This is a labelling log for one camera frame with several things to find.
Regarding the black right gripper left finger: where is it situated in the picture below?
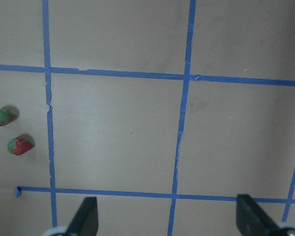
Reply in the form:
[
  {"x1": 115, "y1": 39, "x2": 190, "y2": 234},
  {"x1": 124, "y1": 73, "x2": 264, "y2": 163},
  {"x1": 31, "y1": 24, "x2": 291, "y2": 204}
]
[{"x1": 65, "y1": 197, "x2": 98, "y2": 236}]

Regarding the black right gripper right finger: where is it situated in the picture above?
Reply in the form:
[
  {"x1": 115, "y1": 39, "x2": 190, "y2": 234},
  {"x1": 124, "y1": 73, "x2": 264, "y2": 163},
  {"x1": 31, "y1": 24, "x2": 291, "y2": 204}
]
[{"x1": 236, "y1": 194, "x2": 278, "y2": 236}]

